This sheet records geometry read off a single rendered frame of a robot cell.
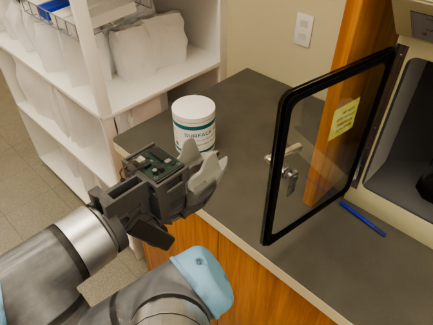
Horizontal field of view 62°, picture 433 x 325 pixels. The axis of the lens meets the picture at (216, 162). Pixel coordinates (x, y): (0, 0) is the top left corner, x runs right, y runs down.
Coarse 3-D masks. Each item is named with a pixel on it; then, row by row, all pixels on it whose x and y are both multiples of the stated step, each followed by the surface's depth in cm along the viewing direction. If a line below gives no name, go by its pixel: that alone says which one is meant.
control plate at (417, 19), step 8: (416, 16) 58; (424, 16) 57; (432, 16) 56; (416, 24) 60; (424, 24) 59; (432, 24) 58; (416, 32) 63; (432, 32) 60; (424, 40) 64; (432, 40) 62
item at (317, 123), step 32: (352, 64) 63; (384, 64) 69; (320, 96) 62; (352, 96) 69; (320, 128) 68; (352, 128) 76; (288, 160) 67; (320, 160) 75; (352, 160) 86; (320, 192) 85; (288, 224) 84
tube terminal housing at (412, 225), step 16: (416, 48) 68; (432, 48) 67; (368, 160) 88; (352, 192) 97; (368, 192) 93; (368, 208) 96; (384, 208) 92; (400, 208) 88; (400, 224) 91; (416, 224) 87; (432, 224) 85; (432, 240) 86
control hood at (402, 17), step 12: (396, 0) 57; (408, 0) 56; (420, 0) 54; (432, 0) 53; (396, 12) 60; (408, 12) 59; (420, 12) 57; (432, 12) 55; (396, 24) 64; (408, 24) 62; (408, 36) 66
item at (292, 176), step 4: (288, 172) 69; (292, 172) 70; (296, 172) 68; (284, 176) 69; (288, 176) 69; (292, 176) 68; (296, 176) 68; (292, 180) 68; (296, 180) 69; (292, 184) 70; (288, 188) 70; (292, 188) 71; (288, 192) 71; (292, 192) 72
